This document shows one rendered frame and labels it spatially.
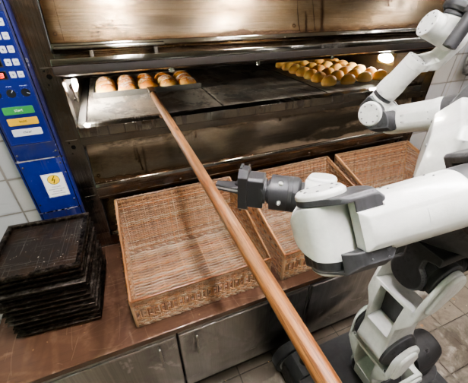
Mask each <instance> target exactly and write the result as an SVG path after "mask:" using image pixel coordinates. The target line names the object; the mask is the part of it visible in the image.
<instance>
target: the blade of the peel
mask: <svg viewBox="0 0 468 383"><path fill-rule="evenodd" d="M114 82H115V86H116V90H117V91H109V92H100V93H96V81H94V82H93V98H94V99H100V98H107V97H122V96H130V95H138V94H145V93H147V88H140V89H139V87H138V89H132V90H118V85H117V83H116V80H114ZM136 84H137V83H136ZM137 86H138V84H137ZM197 88H201V82H199V81H197V80H196V83H195V84H180V85H172V86H163V87H160V86H159V85H158V87H155V88H154V89H155V91H156V92H157V93H159V92H167V91H174V90H189V89H197Z"/></svg>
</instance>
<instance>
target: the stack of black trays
mask: <svg viewBox="0 0 468 383"><path fill-rule="evenodd" d="M90 219H91V217H89V212H86V213H82V214H73V215H68V216H64V217H56V218H51V219H47V220H38V221H33V222H29V223H21V224H16V225H11V226H8V228H7V229H6V231H5V234H4V235H3V237H2V240H1V241H0V314H3V316H2V318H6V320H5V324H7V323H8V327H12V326H14V328H13V331H14V334H17V337H16V338H18V337H27V336H30V335H34V334H39V333H42V332H46V331H51V330H55V329H58V328H63V327H67V326H70V325H73V324H79V323H82V322H85V321H91V320H94V319H98V318H100V317H102V310H103V294H104V285H105V276H106V258H105V255H103V250H102V251H101V249H102V247H101V243H100V244H99V240H96V233H97V230H95V231H94V226H93V222H90ZM104 258H105V259H104Z"/></svg>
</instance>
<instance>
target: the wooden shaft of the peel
mask: <svg viewBox="0 0 468 383"><path fill-rule="evenodd" d="M150 96H151V98H152V99H153V101H154V103H155V104H156V106H157V108H158V110H159V111H160V114H161V115H162V117H163V119H164V120H165V122H166V124H167V125H168V127H169V130H170V131H171V132H172V135H173V136H174V138H175V140H176V141H177V143H178V145H179V146H180V148H181V150H182V152H183V154H184V155H185V157H186V159H187V161H188V162H189V164H190V166H191V168H192V169H193V171H194V173H195V175H196V176H197V178H198V180H199V182H200V183H201V185H202V187H203V188H204V190H205V192H206V193H207V196H208V198H209V199H210V201H211V203H212V204H213V206H214V208H215V209H216V211H217V213H218V214H219V216H220V219H221V220H222V221H223V224H224V225H225V227H226V229H227V230H228V232H229V234H230V235H231V237H232V239H233V241H234V243H235V244H236V246H237V248H238V250H239V251H240V253H241V255H242V257H243V258H244V260H245V262H246V264H247V265H248V267H249V269H250V271H251V272H252V274H253V276H254V277H255V279H256V281H257V282H258V285H259V287H260V288H261V290H262V292H263V293H264V295H265V297H266V298H267V301H268V302H269V303H270V306H271V308H272V309H273V311H274V313H275V314H276V316H277V317H278V319H279V321H280V323H281V325H282V326H283V328H284V330H285V332H286V333H287V335H288V337H289V339H290V340H291V342H292V344H293V346H294V347H295V349H296V351H297V353H298V354H299V356H300V358H301V360H302V361H303V363H304V365H305V367H306V368H307V370H308V372H309V374H310V376H311V377H312V379H313V381H314V382H315V383H342V381H341V380H340V378H339V376H338V375H337V373H336V372H335V371H334V369H333V367H332V365H331V364H330V363H329V361H328V360H327V358H326V356H325V355H324V353H323V352H322V350H321V348H320V347H319V346H318V344H317V342H316V341H315V339H314V338H313V336H312V335H311V333H310V331H309V330H308V329H307V327H306V326H305V324H304V322H303V321H302V319H301V318H300V316H299V314H298V313H297V311H296V310H295V308H294V307H293V305H292V303H291V302H290V301H289V299H288V297H287V296H286V294H285V293H284V291H283V290H282V288H281V286H280V285H279V284H278V282H277V280H276V279H275V277H274V276H273V274H272V273H271V271H270V269H269V268H268V266H267V265H266V263H265V262H264V260H263V258H262V257H261V256H260V254H259V252H258V250H257V249H256V248H255V246H254V245H253V243H252V242H251V240H250V239H249V237H248V235H247V234H246V232H245V231H244V229H243V228H242V226H241V224H240V223H239V221H238V220H237V218H236V216H235V215H234V213H233V212H232V211H231V209H230V207H229V205H228V204H227V203H226V201H225V200H224V198H223V196H222V195H221V194H220V192H219V190H218V189H217V187H216V186H215V184H214V183H213V181H212V179H211V178H210V177H209V175H208V173H207V171H206V170H205V168H204V167H203V166H202V164H201V162H200V160H199V159H198V158H197V156H196V155H195V153H194V151H193V150H192V149H191V147H190V145H189V144H188V142H187V141H186V139H185V137H184V136H183V134H182V133H181V132H180V130H179V128H178V126H177V125H176V123H175V122H174V121H173V119H172V117H171V115H170V114H169V113H168V111H167V110H166V108H165V106H164V105H163V103H162V102H161V100H160V98H159V97H158V96H157V94H156V92H154V91H152V92H150Z"/></svg>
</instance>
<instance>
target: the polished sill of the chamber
mask: <svg viewBox="0 0 468 383"><path fill-rule="evenodd" d="M421 86H422V85H421V84H417V83H414V82H412V83H410V84H409V85H408V86H407V87H406V88H405V90H404V91H403V92H402V93H413V92H419V91H420V88H421ZM375 89H376V88H375V87H370V88H363V89H357V90H345V91H338V92H332V93H320V94H314V95H308V96H301V97H290V98H283V99H277V100H265V101H259V102H253V103H240V104H234V105H228V106H216V107H210V108H203V109H192V110H185V111H179V112H169V114H170V115H171V117H172V119H173V121H174V122H175V123H176V125H183V124H189V123H195V122H205V121H210V120H217V119H227V118H232V117H238V116H249V115H254V114H260V113H266V112H276V111H282V110H288V109H298V108H304V107H310V106H320V105H326V104H332V103H342V102H347V101H354V100H364V99H366V98H367V97H368V96H370V95H371V94H372V93H373V92H374V90H375ZM167 126H168V125H167V124H166V122H165V120H164V119H163V117H162V115H161V114H155V115H148V116H137V117H130V118H123V119H112V120H106V121H99V122H88V123H81V124H78V126H77V130H78V134H79V136H80V138H90V137H96V136H101V135H112V134H118V133H123V132H129V131H140V130H145V129H151V128H162V127H167Z"/></svg>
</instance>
